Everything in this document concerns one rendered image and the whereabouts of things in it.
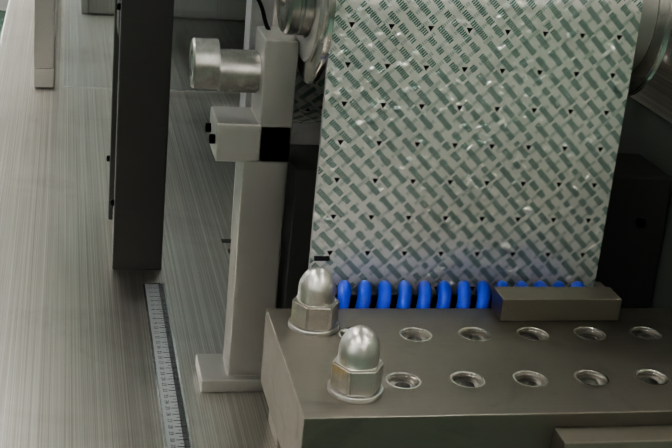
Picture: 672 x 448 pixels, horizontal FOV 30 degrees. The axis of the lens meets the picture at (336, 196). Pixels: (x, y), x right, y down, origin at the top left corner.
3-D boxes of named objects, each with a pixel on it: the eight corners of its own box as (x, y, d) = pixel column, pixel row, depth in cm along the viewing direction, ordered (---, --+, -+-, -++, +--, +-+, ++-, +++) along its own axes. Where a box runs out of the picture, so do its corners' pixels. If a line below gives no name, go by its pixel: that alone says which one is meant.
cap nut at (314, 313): (284, 314, 91) (289, 257, 89) (333, 314, 92) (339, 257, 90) (292, 337, 88) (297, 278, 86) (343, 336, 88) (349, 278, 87)
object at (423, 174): (305, 296, 97) (326, 62, 91) (589, 296, 102) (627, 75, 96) (306, 299, 96) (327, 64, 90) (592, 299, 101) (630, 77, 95)
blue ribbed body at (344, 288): (324, 313, 97) (328, 272, 96) (584, 313, 101) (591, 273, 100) (333, 333, 94) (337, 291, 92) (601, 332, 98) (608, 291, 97)
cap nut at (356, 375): (322, 376, 82) (328, 314, 81) (376, 376, 83) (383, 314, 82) (333, 404, 79) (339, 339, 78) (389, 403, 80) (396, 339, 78)
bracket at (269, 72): (189, 366, 110) (209, 22, 100) (262, 365, 111) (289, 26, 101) (195, 394, 105) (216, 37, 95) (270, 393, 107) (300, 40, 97)
